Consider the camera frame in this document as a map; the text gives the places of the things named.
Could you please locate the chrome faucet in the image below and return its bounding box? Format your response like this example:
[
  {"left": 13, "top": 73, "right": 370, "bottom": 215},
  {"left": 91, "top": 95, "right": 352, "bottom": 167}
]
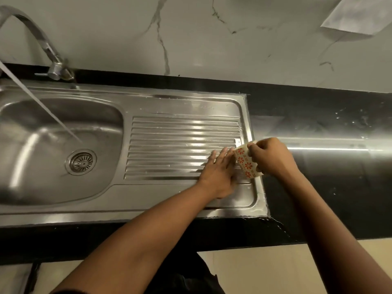
[{"left": 0, "top": 5, "right": 76, "bottom": 82}]

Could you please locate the white paper sheet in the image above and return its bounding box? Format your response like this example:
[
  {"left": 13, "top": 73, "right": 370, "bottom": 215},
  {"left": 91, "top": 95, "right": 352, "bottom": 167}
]
[{"left": 320, "top": 0, "right": 392, "bottom": 36}]

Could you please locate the stainless steel sink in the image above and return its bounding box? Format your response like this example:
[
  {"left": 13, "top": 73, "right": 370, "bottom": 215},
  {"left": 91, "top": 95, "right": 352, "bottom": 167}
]
[{"left": 0, "top": 82, "right": 270, "bottom": 229}]

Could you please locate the person's left forearm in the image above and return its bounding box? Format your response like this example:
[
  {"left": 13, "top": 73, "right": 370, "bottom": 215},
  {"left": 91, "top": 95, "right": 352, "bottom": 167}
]
[{"left": 50, "top": 183, "right": 215, "bottom": 294}]

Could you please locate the person's left hand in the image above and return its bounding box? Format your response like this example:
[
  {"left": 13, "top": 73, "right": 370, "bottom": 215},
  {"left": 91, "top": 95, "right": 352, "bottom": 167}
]
[{"left": 196, "top": 147, "right": 238, "bottom": 200}]

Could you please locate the person's right hand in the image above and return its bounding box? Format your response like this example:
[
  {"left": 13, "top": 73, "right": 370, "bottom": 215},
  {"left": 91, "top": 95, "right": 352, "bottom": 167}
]
[{"left": 246, "top": 137, "right": 302, "bottom": 181}]

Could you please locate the running water stream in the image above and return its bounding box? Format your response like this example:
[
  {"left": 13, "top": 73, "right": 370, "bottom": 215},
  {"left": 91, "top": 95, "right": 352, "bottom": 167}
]
[{"left": 0, "top": 61, "right": 83, "bottom": 144}]

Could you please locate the person's right forearm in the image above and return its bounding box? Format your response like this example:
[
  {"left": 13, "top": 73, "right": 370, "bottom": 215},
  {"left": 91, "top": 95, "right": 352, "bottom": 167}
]
[{"left": 283, "top": 169, "right": 392, "bottom": 294}]

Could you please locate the cream floral mug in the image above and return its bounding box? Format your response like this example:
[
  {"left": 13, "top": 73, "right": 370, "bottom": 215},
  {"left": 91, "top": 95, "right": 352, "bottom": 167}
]
[{"left": 233, "top": 143, "right": 265, "bottom": 180}]

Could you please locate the person's black clothing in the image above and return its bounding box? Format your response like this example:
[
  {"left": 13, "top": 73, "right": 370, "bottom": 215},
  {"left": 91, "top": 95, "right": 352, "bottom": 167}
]
[{"left": 153, "top": 252, "right": 226, "bottom": 294}]

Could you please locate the round metal drain strainer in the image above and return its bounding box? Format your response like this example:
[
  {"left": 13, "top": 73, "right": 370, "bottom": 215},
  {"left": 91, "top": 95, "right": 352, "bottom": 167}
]
[{"left": 65, "top": 149, "right": 98, "bottom": 176}]

